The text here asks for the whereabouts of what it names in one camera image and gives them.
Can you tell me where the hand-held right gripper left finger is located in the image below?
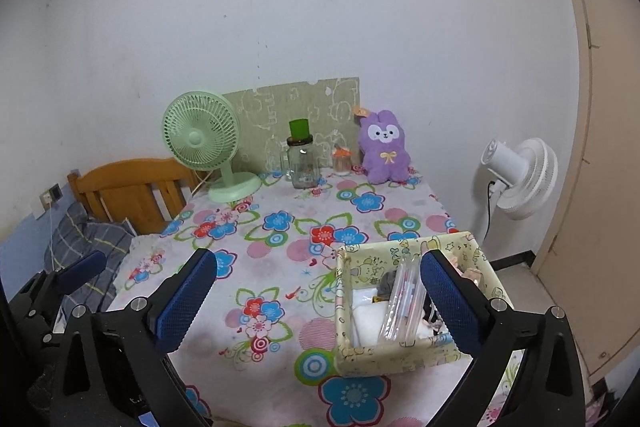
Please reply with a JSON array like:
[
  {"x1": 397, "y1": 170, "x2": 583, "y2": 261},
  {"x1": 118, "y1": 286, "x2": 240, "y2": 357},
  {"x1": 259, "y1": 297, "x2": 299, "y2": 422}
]
[{"x1": 50, "y1": 248, "x2": 219, "y2": 427}]

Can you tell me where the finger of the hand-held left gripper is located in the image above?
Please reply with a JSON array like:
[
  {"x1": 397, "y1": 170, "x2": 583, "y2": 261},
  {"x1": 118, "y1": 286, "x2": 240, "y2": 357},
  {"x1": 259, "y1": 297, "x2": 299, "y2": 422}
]
[{"x1": 55, "y1": 250, "x2": 107, "y2": 295}]

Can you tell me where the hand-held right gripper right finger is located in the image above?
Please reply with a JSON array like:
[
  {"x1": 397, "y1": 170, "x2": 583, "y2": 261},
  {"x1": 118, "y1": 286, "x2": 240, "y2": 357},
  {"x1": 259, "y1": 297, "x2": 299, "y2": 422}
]
[{"x1": 419, "y1": 249, "x2": 586, "y2": 427}]

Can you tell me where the yellow printed storage box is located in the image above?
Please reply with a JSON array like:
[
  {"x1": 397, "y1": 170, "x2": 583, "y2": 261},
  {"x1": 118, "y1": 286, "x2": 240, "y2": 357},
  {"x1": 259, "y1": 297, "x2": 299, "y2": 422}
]
[{"x1": 334, "y1": 231, "x2": 503, "y2": 378}]

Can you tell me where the grey plaid pillow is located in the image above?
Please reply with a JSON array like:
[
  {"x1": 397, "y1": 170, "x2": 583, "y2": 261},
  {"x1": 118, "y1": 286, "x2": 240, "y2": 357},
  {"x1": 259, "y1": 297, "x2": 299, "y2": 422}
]
[{"x1": 42, "y1": 201, "x2": 138, "y2": 313}]

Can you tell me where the clear plastic packet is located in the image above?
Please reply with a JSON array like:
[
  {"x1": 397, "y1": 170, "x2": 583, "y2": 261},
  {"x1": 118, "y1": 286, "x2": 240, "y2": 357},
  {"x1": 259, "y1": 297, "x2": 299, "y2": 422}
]
[{"x1": 377, "y1": 254, "x2": 431, "y2": 347}]

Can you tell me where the grey cloth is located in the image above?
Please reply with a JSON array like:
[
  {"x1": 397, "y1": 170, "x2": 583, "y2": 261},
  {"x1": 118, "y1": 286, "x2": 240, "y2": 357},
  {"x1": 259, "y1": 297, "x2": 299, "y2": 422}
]
[{"x1": 375, "y1": 271, "x2": 401, "y2": 300}]

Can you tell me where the wooden bed headboard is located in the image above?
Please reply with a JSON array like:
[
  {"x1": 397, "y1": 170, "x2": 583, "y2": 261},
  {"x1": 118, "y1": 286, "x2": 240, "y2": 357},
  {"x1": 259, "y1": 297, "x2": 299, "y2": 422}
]
[{"x1": 67, "y1": 157, "x2": 201, "y2": 235}]

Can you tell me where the white standing fan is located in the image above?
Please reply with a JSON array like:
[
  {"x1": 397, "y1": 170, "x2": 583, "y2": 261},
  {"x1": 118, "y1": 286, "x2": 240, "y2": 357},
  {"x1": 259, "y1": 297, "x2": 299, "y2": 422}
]
[{"x1": 480, "y1": 137, "x2": 559, "y2": 258}]

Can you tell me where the purple plush bunny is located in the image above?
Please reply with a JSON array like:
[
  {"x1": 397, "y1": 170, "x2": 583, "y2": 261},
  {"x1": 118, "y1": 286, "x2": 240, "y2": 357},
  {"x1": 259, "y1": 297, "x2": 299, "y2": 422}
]
[{"x1": 354, "y1": 106, "x2": 413, "y2": 184}]

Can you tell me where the green desk fan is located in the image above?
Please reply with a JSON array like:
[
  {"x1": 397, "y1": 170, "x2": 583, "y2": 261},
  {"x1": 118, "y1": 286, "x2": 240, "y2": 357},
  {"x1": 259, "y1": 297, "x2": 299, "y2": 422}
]
[{"x1": 161, "y1": 91, "x2": 262, "y2": 204}]

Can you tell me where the small jar with orange lid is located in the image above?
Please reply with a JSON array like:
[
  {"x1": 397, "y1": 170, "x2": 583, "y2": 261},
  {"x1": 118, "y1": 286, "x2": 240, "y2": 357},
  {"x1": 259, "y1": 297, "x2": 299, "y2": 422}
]
[{"x1": 332, "y1": 146, "x2": 353, "y2": 176}]

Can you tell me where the glass jar with green lid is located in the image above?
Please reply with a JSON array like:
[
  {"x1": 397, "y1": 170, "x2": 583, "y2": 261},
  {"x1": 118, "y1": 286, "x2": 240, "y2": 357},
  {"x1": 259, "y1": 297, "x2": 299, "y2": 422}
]
[{"x1": 285, "y1": 119, "x2": 321, "y2": 188}]

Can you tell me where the pink printed bag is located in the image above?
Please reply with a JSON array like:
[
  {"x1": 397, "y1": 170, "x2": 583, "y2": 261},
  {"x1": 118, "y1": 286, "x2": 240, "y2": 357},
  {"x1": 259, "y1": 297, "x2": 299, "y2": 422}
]
[{"x1": 587, "y1": 394, "x2": 613, "y2": 425}]

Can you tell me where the beige door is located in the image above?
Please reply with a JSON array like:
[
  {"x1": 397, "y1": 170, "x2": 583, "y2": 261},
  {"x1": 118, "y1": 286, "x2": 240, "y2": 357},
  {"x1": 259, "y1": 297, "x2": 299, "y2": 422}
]
[{"x1": 530, "y1": 0, "x2": 640, "y2": 378}]

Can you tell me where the green printed board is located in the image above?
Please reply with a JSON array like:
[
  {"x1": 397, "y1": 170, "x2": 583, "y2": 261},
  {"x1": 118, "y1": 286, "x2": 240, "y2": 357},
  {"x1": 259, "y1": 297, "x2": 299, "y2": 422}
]
[{"x1": 221, "y1": 77, "x2": 361, "y2": 172}]

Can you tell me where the wall socket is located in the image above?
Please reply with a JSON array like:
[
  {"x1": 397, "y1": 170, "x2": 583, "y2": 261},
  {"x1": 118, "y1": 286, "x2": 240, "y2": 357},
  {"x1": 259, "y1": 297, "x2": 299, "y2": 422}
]
[{"x1": 40, "y1": 184, "x2": 63, "y2": 210}]

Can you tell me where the white fan cord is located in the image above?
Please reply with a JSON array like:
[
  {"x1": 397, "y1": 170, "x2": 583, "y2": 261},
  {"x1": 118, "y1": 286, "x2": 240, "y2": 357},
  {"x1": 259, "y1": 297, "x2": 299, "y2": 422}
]
[{"x1": 190, "y1": 169, "x2": 221, "y2": 198}]

